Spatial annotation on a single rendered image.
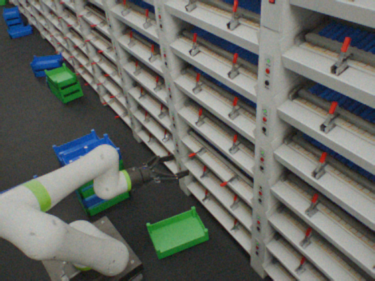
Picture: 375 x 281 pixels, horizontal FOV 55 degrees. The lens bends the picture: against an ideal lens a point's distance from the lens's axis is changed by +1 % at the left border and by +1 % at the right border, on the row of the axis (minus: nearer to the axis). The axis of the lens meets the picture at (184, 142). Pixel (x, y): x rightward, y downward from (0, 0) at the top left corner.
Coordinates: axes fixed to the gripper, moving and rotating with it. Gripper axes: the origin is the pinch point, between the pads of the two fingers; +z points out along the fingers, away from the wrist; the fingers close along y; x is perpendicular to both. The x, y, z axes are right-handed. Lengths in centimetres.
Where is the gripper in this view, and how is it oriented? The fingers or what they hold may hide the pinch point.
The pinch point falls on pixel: (178, 164)
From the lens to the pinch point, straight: 164.6
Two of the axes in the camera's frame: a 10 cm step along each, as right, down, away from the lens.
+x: 0.9, -8.4, -5.3
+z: 8.4, -2.2, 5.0
